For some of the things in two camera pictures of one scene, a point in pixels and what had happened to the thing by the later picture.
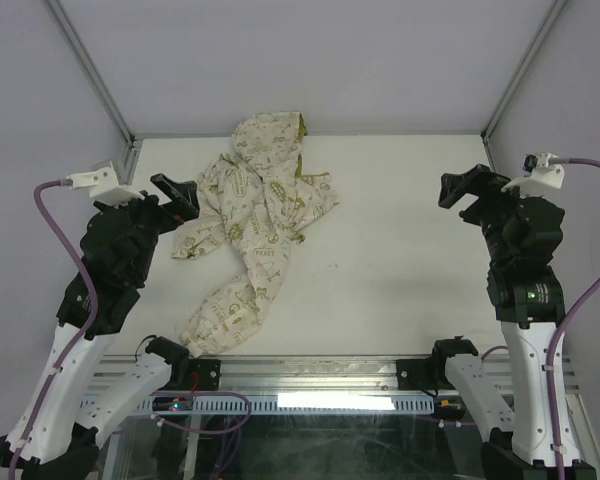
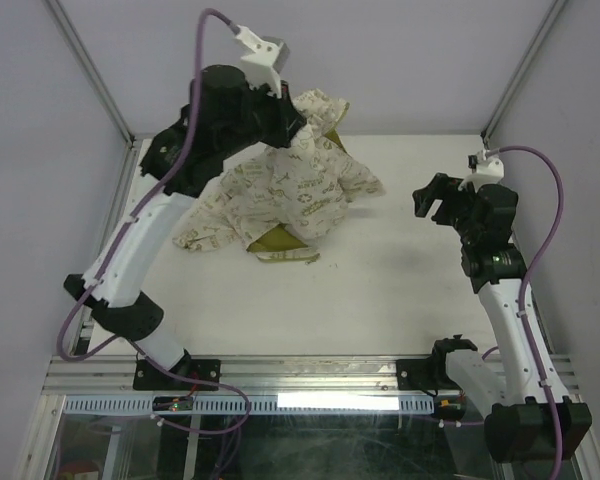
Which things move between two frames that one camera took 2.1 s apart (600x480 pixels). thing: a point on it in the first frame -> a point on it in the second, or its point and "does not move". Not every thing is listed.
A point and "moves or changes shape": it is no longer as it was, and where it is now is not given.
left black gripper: x=183 y=205 -> x=288 y=120
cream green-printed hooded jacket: x=257 y=203 moves or changes shape
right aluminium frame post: x=545 y=29 does not move
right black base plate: x=426 y=374 does not move
